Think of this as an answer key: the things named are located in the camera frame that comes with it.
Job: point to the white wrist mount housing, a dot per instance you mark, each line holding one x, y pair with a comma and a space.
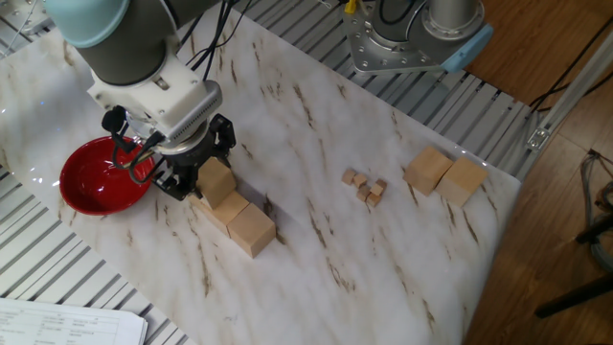
177, 100

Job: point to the white printed paper stack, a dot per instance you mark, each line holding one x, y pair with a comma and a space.
62, 323

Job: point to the white marble pattern board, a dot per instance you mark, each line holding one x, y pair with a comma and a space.
287, 287

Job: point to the small wooden cube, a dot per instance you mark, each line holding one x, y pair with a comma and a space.
363, 192
359, 180
348, 176
378, 188
373, 200

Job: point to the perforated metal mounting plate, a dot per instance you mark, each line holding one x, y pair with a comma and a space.
24, 14

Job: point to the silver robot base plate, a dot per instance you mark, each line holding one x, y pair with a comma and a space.
364, 48

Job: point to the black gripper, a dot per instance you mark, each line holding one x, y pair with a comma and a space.
191, 160

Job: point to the aluminium frame rail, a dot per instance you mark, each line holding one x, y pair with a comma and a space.
570, 96

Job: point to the large wooden cube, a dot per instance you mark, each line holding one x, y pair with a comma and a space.
426, 170
462, 182
251, 230
230, 211
215, 182
196, 201

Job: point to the yellow plastic piece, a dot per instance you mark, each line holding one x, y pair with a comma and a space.
350, 6

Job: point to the black stand legs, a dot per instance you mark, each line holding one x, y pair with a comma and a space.
574, 297

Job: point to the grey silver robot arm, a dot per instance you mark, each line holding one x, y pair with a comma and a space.
120, 43

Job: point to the red glossy bowl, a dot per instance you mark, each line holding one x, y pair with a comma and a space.
93, 182

